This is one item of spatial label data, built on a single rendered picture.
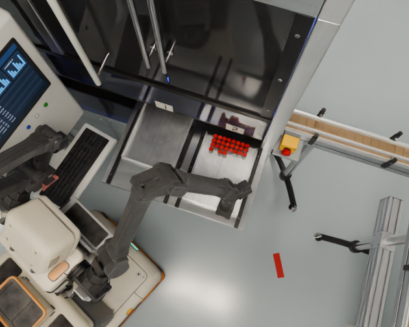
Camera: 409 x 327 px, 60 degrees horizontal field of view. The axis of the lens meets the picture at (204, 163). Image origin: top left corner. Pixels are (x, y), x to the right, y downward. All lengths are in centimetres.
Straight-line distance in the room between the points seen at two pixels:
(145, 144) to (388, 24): 245
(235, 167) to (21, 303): 109
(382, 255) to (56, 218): 163
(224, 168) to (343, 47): 187
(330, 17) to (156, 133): 107
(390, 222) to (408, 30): 187
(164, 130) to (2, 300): 102
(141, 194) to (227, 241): 156
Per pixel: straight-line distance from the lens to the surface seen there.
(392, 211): 223
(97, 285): 133
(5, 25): 139
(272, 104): 133
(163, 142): 174
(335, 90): 302
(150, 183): 102
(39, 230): 124
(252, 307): 253
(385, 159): 184
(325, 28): 96
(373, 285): 214
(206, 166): 168
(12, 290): 179
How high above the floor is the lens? 250
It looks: 73 degrees down
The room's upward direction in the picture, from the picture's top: straight up
